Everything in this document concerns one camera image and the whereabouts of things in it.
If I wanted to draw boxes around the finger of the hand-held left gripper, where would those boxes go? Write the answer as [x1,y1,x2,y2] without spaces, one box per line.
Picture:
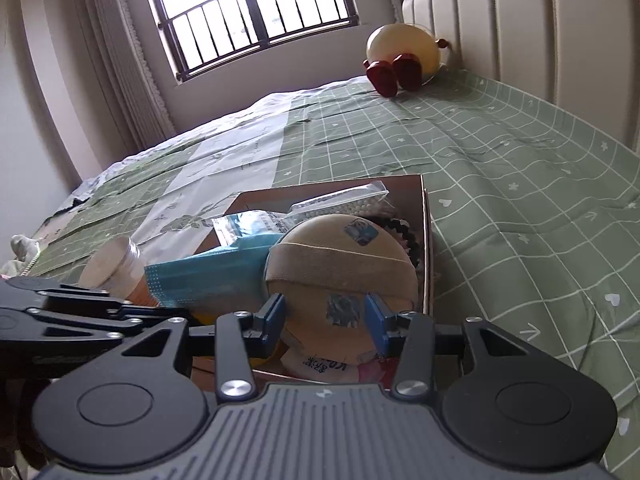
[0,275,126,312]
[0,304,192,357]

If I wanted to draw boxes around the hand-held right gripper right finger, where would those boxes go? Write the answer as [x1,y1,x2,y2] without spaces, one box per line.
[364,292,527,401]

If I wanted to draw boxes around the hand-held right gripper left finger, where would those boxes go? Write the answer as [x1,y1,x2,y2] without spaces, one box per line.
[122,292,288,401]

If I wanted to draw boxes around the beige round cushion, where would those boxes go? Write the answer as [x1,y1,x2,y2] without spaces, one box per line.
[264,213,420,365]

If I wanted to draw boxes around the blue and white cotton packet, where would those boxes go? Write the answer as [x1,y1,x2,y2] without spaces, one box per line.
[211,210,287,250]

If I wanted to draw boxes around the cardboard box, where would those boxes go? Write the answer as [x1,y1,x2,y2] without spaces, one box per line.
[192,174,437,392]

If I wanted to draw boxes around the white crumpled cloth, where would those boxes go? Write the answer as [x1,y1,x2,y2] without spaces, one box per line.
[0,234,42,281]

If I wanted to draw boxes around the clear plastic jar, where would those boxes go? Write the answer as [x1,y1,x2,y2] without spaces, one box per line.
[79,236,151,306]

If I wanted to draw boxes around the white printed packet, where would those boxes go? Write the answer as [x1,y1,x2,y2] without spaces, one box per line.
[280,347,362,384]

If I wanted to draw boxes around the blue face mask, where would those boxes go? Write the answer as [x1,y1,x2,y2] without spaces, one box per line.
[145,242,274,309]

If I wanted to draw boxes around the clear bag of white beads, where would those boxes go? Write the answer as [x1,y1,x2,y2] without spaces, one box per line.
[290,181,391,222]

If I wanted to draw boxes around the beige curtain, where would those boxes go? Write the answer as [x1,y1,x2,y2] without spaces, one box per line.
[70,0,177,157]

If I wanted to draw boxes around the cream plush toy red shoes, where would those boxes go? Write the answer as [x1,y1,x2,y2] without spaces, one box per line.
[362,22,449,97]

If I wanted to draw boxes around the barred window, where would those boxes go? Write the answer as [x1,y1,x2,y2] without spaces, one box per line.
[140,0,362,84]

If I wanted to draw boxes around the cream padded headboard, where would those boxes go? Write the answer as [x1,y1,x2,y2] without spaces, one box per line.
[402,0,640,155]

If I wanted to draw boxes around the black bead bracelet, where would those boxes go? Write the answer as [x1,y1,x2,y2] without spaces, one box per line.
[370,216,422,267]

